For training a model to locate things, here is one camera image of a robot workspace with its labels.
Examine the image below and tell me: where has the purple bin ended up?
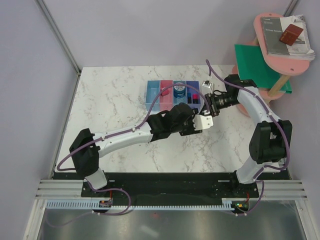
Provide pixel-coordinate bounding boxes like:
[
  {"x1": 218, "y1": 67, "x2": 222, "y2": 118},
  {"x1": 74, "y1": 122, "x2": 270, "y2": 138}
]
[{"x1": 186, "y1": 80, "x2": 204, "y2": 112}]

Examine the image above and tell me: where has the pink bin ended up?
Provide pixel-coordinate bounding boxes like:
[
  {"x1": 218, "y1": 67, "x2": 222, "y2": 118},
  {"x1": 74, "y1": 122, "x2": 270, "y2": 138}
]
[{"x1": 159, "y1": 80, "x2": 173, "y2": 111}]

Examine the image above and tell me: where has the pink eraser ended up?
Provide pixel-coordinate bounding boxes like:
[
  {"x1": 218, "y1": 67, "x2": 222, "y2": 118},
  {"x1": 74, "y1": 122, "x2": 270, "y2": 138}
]
[{"x1": 161, "y1": 89, "x2": 169, "y2": 96}]

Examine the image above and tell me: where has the light blue bin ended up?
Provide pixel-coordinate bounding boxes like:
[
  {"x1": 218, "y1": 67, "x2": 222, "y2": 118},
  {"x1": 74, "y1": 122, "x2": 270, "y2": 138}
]
[
  {"x1": 173, "y1": 81, "x2": 187, "y2": 106},
  {"x1": 145, "y1": 80, "x2": 160, "y2": 111}
]

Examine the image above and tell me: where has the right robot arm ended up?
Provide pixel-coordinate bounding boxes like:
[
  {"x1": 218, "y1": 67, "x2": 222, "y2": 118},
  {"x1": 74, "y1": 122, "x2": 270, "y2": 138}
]
[{"x1": 202, "y1": 74, "x2": 293, "y2": 197}]

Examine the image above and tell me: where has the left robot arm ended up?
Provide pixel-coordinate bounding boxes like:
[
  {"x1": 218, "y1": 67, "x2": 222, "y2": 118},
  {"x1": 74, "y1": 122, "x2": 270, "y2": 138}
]
[{"x1": 69, "y1": 103, "x2": 202, "y2": 197}]

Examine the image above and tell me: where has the green folder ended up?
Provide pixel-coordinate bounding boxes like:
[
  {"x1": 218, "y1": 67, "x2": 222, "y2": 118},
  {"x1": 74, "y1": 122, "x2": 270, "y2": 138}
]
[{"x1": 234, "y1": 44, "x2": 281, "y2": 90}]

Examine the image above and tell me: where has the pink two-tier stand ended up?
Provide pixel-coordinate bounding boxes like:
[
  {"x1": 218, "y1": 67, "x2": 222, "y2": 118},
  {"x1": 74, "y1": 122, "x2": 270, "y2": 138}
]
[{"x1": 232, "y1": 13, "x2": 311, "y2": 104}]

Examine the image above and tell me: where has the grey setup guide booklet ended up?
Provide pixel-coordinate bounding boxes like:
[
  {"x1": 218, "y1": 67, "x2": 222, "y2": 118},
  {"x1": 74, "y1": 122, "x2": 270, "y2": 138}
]
[{"x1": 260, "y1": 17, "x2": 289, "y2": 56}]

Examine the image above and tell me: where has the white spiral notebook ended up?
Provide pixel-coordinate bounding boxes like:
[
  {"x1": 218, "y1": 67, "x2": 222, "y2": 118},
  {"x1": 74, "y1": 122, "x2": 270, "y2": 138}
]
[{"x1": 280, "y1": 14, "x2": 315, "y2": 61}]

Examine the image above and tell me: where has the dark red card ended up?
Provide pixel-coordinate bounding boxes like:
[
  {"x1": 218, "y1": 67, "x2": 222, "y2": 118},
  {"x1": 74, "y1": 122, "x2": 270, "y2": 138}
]
[{"x1": 279, "y1": 24, "x2": 304, "y2": 46}]

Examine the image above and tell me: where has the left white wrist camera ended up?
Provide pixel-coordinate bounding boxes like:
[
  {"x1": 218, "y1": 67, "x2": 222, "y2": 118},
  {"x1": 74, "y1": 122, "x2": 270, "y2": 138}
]
[{"x1": 192, "y1": 114, "x2": 214, "y2": 131}]

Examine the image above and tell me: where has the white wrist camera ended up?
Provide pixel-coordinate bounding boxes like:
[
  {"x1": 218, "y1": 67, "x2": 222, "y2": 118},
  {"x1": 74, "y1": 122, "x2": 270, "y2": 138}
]
[
  {"x1": 201, "y1": 80, "x2": 214, "y2": 95},
  {"x1": 192, "y1": 114, "x2": 214, "y2": 131}
]

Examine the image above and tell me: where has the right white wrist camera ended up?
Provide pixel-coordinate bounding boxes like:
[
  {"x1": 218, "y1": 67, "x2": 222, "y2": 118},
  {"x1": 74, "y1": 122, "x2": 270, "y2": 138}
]
[{"x1": 201, "y1": 80, "x2": 214, "y2": 95}]

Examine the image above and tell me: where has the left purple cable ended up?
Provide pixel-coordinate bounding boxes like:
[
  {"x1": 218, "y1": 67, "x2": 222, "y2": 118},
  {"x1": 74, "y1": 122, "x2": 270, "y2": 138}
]
[{"x1": 56, "y1": 84, "x2": 211, "y2": 228}]

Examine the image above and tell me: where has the purple cable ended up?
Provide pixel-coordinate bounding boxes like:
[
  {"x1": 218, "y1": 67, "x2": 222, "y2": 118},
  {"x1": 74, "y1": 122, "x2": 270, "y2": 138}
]
[
  {"x1": 56, "y1": 84, "x2": 211, "y2": 228},
  {"x1": 205, "y1": 59, "x2": 291, "y2": 217}
]

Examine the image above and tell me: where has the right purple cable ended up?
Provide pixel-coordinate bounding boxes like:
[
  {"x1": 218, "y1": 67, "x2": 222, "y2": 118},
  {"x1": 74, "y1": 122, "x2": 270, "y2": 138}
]
[{"x1": 205, "y1": 59, "x2": 291, "y2": 217}]

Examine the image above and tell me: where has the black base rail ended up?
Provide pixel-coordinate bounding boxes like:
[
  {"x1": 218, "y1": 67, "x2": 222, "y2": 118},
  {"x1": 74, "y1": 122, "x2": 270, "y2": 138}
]
[{"x1": 52, "y1": 171, "x2": 292, "y2": 208}]

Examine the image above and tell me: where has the white slotted cable duct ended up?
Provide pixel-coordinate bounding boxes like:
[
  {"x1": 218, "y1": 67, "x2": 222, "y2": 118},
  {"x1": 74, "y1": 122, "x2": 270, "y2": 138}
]
[{"x1": 45, "y1": 199, "x2": 247, "y2": 211}]

